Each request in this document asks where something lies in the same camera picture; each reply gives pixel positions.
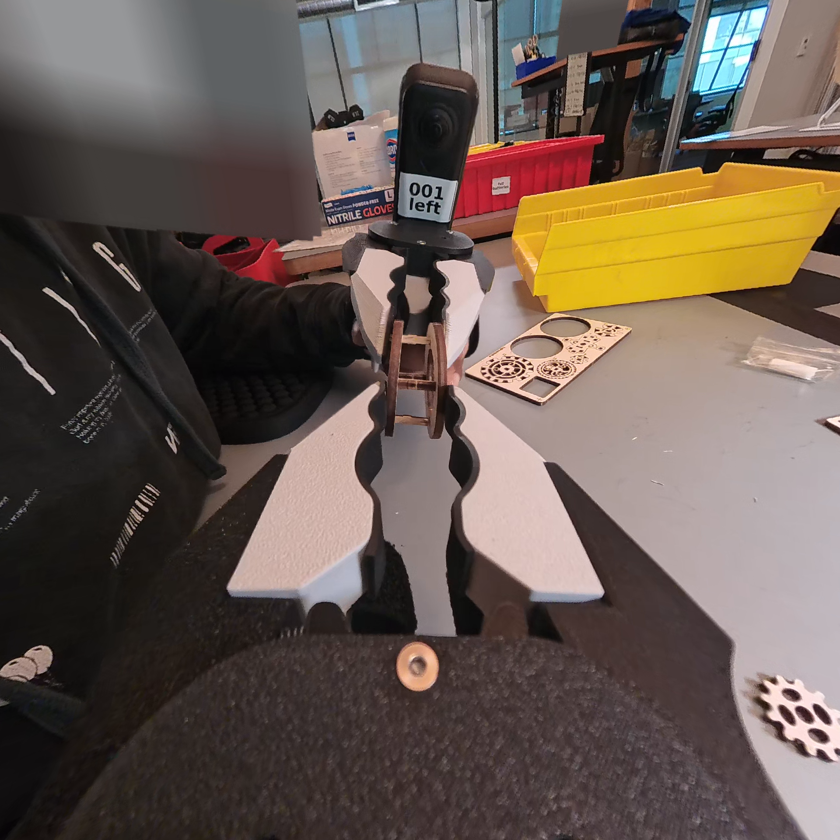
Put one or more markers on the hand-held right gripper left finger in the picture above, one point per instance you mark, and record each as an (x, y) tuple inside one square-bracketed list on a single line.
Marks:
[(308, 525)]

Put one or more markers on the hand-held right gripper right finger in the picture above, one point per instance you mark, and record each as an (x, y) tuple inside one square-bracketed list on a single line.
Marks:
[(525, 525)]

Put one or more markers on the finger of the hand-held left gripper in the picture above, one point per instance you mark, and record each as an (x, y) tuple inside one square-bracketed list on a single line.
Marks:
[(466, 295), (371, 295)]

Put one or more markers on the wooden spool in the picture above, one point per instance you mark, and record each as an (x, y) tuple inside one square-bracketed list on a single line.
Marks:
[(394, 394)]

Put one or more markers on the wooden standing desk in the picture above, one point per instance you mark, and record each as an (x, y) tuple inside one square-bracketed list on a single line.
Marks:
[(617, 131)]

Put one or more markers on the person's left hand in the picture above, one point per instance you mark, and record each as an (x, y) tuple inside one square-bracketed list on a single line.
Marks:
[(359, 334)]

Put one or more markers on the blue glove box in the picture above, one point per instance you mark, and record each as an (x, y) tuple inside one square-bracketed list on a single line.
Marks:
[(354, 213)]

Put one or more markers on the white wipes canister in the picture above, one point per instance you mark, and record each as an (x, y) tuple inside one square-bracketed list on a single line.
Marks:
[(392, 148)]

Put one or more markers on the white cardboard box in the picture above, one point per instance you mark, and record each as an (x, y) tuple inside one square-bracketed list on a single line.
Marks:
[(348, 157)]

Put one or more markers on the red plastic basket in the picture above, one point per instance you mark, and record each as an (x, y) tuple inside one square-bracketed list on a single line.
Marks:
[(256, 259)]

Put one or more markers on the red plastic tote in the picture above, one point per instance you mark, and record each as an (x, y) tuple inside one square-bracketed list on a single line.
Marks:
[(525, 177)]

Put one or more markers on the laser-cut wooden sheet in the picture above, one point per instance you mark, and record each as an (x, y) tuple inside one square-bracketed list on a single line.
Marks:
[(594, 341)]

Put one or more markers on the yellow plastic bin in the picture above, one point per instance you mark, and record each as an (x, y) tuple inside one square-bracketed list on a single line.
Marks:
[(656, 262)]

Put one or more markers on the blue storage bin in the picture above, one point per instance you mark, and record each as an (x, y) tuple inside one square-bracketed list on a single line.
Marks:
[(535, 69)]

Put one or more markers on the white paper sheet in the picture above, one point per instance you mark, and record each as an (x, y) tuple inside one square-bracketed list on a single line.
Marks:
[(575, 85)]

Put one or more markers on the person's black hoodie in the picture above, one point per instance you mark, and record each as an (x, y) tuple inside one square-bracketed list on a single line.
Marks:
[(65, 459)]

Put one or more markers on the wooden gear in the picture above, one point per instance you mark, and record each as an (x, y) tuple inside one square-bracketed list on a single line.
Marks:
[(771, 692)]

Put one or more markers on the clear plastic bag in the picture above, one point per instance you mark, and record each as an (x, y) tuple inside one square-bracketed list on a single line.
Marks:
[(794, 361)]

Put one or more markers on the small slotted wooden piece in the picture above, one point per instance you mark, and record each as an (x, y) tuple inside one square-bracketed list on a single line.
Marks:
[(833, 423)]

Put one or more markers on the wooden side table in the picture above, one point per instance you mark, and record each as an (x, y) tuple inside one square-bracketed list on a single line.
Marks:
[(754, 141)]

